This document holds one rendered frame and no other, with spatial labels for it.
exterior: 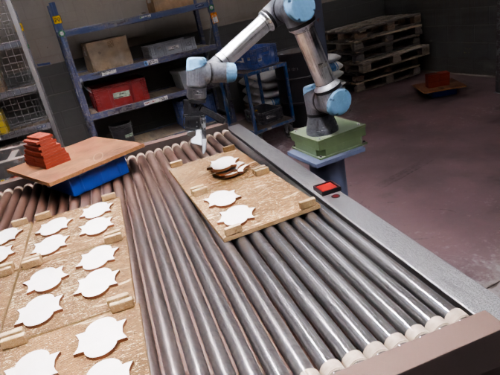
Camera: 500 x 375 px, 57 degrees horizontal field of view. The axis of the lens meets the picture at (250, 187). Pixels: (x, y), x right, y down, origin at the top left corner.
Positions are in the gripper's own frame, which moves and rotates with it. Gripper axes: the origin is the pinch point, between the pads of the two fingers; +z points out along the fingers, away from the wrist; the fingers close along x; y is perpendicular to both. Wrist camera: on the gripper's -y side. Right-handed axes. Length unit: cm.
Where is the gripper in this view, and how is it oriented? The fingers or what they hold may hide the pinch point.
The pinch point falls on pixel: (202, 149)
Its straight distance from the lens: 186.7
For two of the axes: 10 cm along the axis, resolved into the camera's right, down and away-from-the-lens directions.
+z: -0.3, 9.5, 3.2
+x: 2.4, 3.2, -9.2
